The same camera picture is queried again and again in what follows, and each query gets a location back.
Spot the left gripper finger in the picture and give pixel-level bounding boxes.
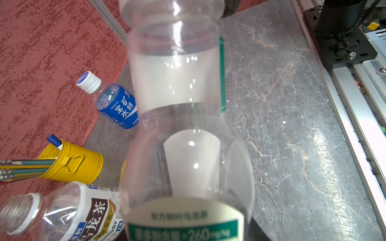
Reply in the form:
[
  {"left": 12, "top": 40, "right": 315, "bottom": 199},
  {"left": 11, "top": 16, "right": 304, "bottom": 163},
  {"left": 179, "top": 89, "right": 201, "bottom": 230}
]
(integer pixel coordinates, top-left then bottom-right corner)
[{"left": 248, "top": 218, "right": 270, "bottom": 241}]

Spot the clear bottle green label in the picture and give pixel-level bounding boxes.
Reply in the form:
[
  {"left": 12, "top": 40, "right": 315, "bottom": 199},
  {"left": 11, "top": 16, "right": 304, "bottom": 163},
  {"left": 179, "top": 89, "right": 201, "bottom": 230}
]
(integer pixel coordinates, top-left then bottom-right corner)
[{"left": 119, "top": 1, "right": 254, "bottom": 241}]

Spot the small clear bottle white label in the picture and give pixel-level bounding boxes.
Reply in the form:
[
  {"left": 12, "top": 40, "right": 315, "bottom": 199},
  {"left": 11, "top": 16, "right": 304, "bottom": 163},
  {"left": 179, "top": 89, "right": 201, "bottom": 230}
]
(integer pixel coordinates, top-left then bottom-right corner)
[{"left": 1, "top": 181, "right": 124, "bottom": 241}]

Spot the clear bottle blue label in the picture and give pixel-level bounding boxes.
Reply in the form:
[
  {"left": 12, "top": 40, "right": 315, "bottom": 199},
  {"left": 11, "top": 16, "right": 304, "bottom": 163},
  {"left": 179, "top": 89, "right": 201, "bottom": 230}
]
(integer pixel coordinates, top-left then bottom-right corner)
[{"left": 89, "top": 82, "right": 139, "bottom": 130}]

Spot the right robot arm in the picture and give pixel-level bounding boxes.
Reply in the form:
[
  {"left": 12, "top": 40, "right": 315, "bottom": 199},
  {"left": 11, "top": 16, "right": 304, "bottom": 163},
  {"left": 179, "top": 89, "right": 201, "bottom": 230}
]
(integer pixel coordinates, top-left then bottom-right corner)
[{"left": 314, "top": 0, "right": 381, "bottom": 39}]

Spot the yellow pencil cup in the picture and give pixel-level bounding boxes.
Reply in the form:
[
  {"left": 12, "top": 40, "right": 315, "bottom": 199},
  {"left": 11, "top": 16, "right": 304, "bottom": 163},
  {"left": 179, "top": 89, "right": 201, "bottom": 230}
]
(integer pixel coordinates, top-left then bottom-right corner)
[{"left": 39, "top": 141, "right": 104, "bottom": 184}]

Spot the blue marker pen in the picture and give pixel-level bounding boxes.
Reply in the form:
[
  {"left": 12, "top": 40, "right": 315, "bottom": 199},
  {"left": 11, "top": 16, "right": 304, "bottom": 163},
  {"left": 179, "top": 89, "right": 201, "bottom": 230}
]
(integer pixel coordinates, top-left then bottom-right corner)
[{"left": 46, "top": 134, "right": 63, "bottom": 150}]

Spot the pencils bundle in cup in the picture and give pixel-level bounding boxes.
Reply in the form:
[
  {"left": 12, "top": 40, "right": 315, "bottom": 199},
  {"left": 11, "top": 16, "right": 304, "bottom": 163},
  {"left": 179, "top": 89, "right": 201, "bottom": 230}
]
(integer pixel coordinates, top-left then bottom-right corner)
[{"left": 1, "top": 157, "right": 57, "bottom": 183}]

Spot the aluminium mounting rail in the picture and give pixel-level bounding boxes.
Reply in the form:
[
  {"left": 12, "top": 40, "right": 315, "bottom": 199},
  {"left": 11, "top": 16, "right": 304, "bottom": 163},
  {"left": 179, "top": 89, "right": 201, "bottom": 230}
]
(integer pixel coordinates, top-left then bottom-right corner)
[{"left": 291, "top": 1, "right": 386, "bottom": 236}]

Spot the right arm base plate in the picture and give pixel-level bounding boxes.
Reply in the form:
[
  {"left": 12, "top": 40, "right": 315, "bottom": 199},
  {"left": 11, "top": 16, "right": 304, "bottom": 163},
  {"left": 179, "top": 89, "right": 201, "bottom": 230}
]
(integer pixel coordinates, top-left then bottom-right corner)
[{"left": 303, "top": 4, "right": 378, "bottom": 69}]

